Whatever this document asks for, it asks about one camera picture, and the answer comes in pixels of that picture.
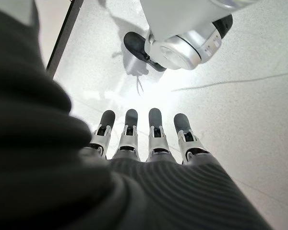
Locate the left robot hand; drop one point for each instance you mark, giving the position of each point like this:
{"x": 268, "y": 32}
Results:
{"x": 86, "y": 187}

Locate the white glossy cabinet door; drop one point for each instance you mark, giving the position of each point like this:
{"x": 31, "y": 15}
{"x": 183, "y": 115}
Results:
{"x": 50, "y": 21}

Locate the dark cabinet toe kick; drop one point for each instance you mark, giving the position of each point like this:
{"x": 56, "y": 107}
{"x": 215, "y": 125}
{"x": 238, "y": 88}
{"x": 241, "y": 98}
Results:
{"x": 62, "y": 39}

